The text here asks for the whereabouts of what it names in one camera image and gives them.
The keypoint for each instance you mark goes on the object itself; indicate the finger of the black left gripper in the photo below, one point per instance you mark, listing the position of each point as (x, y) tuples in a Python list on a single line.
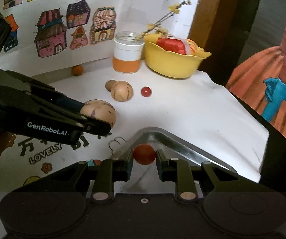
[(50, 123), (48, 93)]

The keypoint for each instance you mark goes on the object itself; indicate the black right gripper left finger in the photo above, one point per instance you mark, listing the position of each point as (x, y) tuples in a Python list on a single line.
[(110, 171)]

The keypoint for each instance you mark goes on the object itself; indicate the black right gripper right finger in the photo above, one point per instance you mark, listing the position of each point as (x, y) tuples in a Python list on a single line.
[(179, 172)]

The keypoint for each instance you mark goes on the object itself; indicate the small orange tangerine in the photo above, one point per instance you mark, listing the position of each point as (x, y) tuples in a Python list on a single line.
[(144, 154)]

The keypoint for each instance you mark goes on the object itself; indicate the beige wooden peach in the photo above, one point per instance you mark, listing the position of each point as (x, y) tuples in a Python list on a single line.
[(101, 110)]

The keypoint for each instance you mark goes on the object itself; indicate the small orange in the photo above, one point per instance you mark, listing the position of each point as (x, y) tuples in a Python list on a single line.
[(77, 70)]

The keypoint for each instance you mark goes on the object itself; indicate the small red ball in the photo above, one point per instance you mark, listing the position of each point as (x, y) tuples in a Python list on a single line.
[(146, 91)]

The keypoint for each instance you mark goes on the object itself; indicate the metal baking tray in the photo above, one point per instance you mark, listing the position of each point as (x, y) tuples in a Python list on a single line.
[(144, 178)]

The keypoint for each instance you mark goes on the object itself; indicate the brown kiwi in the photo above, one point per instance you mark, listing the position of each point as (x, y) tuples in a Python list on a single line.
[(109, 84)]

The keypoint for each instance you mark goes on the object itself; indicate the white printed table mat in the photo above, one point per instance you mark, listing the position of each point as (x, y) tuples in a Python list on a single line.
[(195, 109)]

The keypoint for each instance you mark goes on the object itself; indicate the colourful houses drawing poster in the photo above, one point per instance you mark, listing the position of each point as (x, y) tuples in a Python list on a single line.
[(48, 35)]

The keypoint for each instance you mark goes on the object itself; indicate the white and orange cup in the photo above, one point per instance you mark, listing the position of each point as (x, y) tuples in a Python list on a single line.
[(127, 52)]

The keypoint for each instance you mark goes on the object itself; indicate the yellow plastic bowl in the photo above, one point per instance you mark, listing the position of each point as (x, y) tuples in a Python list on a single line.
[(171, 64)]

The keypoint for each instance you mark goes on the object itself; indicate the red packet in bowl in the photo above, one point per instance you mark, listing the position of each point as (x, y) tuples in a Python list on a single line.
[(179, 46)]

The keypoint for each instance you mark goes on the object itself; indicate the girl in orange dress poster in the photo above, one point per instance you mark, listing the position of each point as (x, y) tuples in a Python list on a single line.
[(260, 81)]

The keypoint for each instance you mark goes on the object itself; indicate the yellow flower twig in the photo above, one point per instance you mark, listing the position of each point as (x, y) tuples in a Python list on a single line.
[(156, 27)]

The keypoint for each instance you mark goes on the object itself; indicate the brown wooden door frame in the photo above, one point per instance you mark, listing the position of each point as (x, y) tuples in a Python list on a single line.
[(207, 16)]

